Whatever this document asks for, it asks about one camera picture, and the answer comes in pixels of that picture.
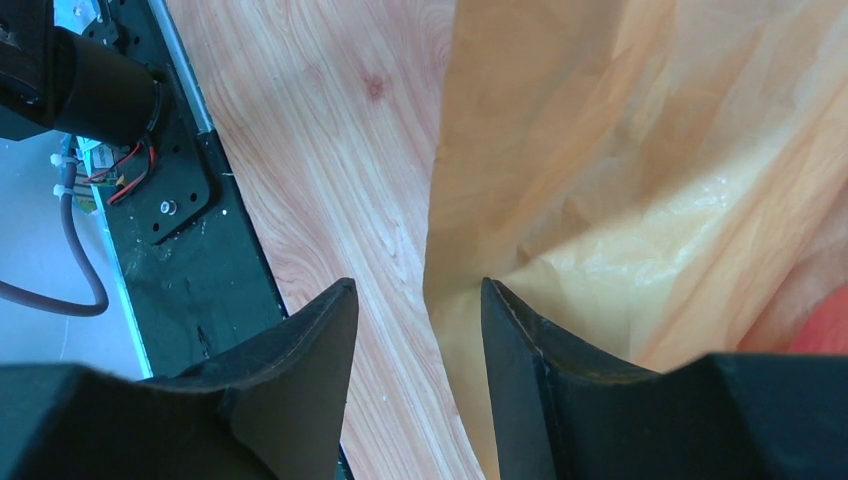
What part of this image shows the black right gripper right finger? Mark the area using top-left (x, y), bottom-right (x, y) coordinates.
top-left (481, 278), bottom-right (847, 479)

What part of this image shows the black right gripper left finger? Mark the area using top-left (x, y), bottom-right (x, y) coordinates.
top-left (1, 278), bottom-right (359, 479)

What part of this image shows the orange wrapping paper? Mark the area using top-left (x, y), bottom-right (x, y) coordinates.
top-left (423, 1), bottom-right (847, 479)

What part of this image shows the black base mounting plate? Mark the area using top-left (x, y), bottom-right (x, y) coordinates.
top-left (92, 0), bottom-right (356, 480)

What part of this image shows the aluminium frame rail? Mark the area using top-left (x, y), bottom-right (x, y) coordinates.
top-left (52, 0), bottom-right (217, 382)

